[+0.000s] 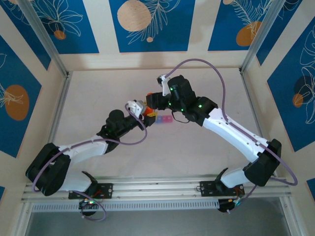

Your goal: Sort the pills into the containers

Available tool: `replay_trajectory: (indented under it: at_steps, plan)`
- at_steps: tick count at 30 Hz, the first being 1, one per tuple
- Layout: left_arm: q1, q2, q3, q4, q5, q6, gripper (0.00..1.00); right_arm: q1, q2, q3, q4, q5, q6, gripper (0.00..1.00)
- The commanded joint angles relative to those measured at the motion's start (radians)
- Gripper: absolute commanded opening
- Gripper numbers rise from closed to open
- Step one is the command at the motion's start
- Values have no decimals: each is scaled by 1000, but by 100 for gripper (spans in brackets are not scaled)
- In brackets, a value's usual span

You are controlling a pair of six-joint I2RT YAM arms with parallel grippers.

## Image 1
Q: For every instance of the aluminium side rail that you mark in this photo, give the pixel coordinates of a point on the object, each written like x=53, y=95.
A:
x=61, y=98
x=249, y=93

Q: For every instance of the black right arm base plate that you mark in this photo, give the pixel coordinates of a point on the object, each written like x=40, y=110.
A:
x=205, y=188

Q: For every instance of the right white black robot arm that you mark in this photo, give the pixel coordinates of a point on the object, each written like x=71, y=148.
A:
x=233, y=132

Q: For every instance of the aluminium frame post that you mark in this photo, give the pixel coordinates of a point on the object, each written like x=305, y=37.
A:
x=261, y=37
x=44, y=37

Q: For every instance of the blue floral wall poster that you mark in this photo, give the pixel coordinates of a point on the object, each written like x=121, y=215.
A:
x=73, y=37
x=14, y=73
x=283, y=98
x=172, y=24
x=221, y=24

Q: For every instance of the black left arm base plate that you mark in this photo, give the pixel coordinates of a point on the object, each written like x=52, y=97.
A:
x=108, y=190

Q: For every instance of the pink purple pill organizer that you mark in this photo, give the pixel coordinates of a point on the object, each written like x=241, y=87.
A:
x=165, y=119

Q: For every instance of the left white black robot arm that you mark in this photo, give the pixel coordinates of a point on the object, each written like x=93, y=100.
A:
x=83, y=150

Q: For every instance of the aluminium cross rail beam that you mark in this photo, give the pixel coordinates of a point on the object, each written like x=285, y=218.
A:
x=152, y=186

